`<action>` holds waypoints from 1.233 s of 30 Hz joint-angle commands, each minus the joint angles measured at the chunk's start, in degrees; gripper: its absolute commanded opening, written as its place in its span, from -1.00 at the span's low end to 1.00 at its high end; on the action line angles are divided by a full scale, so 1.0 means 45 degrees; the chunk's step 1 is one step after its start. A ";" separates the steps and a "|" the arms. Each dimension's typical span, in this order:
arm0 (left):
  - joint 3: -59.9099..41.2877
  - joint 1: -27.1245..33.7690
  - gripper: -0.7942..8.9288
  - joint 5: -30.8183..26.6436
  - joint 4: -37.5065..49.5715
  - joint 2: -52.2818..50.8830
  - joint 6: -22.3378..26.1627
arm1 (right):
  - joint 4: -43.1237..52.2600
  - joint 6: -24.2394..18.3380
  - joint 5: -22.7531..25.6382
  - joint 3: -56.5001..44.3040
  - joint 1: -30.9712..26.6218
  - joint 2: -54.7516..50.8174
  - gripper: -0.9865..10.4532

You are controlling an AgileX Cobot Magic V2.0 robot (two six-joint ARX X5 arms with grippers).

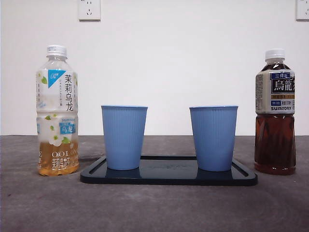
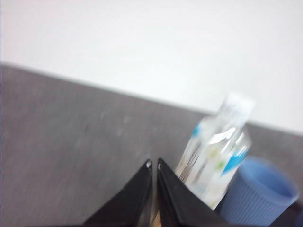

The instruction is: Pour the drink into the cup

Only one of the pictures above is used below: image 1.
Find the dark oolong tea bottle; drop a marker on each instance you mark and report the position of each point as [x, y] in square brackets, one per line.
[275, 145]

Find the jasmine tea bottle white label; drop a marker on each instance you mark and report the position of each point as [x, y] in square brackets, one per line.
[58, 135]

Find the white wall socket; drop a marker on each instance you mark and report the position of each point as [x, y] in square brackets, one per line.
[89, 9]
[303, 9]

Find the blue ribbed plastic cup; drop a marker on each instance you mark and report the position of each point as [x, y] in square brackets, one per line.
[213, 140]
[123, 140]

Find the dark rectangular tray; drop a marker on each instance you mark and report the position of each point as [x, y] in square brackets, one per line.
[169, 177]

